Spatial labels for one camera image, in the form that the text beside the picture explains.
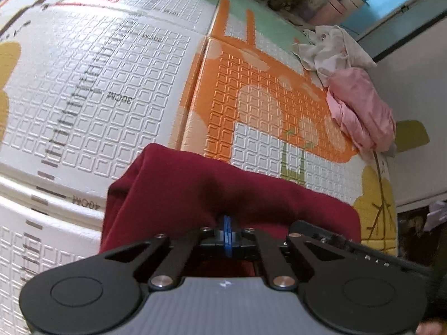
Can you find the pink cup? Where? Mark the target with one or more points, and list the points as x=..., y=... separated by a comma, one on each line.
x=326, y=12

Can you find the pink garment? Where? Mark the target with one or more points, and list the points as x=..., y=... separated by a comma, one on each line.
x=363, y=111

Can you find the white crumpled cloth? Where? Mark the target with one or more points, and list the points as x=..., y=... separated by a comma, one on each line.
x=331, y=52

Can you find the dark red cat sweater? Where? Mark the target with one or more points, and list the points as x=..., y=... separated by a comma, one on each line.
x=209, y=188

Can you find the person's right hand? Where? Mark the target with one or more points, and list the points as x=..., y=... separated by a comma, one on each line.
x=431, y=328

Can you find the colourful foam play mat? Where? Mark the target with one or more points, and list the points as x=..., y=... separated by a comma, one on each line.
x=104, y=94

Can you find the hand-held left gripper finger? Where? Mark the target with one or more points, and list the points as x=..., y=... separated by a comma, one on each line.
x=229, y=235
x=224, y=235

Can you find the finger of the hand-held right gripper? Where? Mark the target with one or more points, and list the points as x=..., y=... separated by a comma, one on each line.
x=324, y=239

